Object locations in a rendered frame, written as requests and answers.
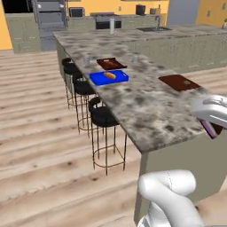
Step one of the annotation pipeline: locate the orange bread roll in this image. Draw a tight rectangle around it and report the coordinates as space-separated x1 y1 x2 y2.
103 72 117 81

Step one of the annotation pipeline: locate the grey fridge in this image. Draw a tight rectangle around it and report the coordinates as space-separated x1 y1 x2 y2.
166 0 202 27

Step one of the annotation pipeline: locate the silver cylinder canister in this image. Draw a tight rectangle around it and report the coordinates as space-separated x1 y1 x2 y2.
109 18 116 35

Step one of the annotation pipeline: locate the black microwave oven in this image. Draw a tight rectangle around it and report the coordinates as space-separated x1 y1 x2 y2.
68 7 86 18

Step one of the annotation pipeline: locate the grey oven stack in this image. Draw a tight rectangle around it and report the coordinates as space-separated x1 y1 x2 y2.
31 0 68 51

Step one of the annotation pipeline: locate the black small appliance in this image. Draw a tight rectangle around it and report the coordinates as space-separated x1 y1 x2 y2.
135 4 146 16

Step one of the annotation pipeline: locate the dark brown flat board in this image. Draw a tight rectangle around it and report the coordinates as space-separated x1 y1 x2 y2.
158 74 202 92

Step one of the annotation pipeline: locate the brown empty tray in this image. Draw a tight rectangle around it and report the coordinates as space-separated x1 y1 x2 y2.
96 57 129 71

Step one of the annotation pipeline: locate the pale green island cabinet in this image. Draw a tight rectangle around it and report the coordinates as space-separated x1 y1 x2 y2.
54 33 227 225

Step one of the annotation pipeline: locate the steel sink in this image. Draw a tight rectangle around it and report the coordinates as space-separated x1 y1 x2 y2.
136 26 173 33

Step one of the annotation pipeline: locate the black bar stool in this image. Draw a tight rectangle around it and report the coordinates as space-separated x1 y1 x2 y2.
88 96 129 176
72 73 98 139
60 57 82 111

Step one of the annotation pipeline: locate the pale green cupboard run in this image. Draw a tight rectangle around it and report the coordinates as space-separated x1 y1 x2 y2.
67 13 168 31
4 13 43 54

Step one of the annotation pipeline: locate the blue tray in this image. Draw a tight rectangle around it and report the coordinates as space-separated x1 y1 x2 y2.
89 69 130 87

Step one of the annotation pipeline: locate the black hob and oven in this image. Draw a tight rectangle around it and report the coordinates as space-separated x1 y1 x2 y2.
90 12 123 30

